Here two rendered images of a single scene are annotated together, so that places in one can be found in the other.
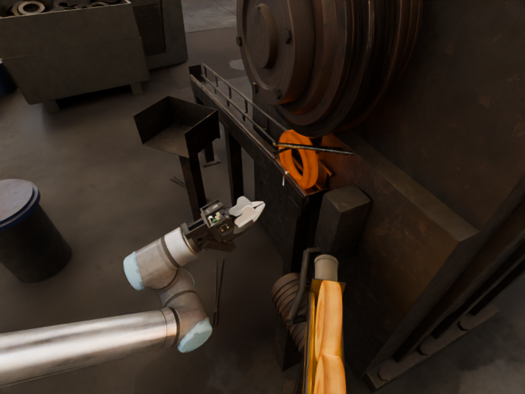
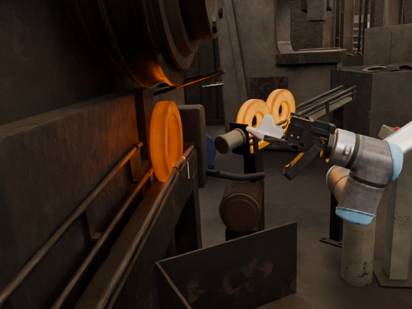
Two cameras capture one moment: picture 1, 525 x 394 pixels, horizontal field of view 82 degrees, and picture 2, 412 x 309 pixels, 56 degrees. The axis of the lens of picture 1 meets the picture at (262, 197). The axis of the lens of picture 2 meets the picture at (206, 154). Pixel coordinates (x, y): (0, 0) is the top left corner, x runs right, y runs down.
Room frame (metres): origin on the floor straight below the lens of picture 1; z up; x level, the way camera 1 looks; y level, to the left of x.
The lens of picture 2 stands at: (1.42, 0.47, 0.95)
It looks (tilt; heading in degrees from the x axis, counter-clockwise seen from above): 15 degrees down; 215
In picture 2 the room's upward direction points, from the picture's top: 3 degrees counter-clockwise
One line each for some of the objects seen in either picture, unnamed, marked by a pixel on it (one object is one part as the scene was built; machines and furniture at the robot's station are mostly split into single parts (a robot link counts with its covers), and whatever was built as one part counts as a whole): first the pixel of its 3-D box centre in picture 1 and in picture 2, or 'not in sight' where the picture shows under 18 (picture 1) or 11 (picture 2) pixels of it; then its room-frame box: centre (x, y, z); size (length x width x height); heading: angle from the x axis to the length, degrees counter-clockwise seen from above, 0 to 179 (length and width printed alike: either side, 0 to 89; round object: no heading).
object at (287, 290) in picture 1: (298, 340); (243, 256); (0.39, -0.12, 0.27); 0.22 x 0.13 x 0.53; 25
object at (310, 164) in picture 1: (297, 159); (167, 141); (0.75, -0.11, 0.75); 0.18 x 0.03 x 0.18; 26
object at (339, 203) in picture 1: (340, 227); (187, 146); (0.54, -0.22, 0.68); 0.11 x 0.08 x 0.24; 115
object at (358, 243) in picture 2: not in sight; (359, 221); (-0.07, 0.14, 0.26); 0.12 x 0.12 x 0.52
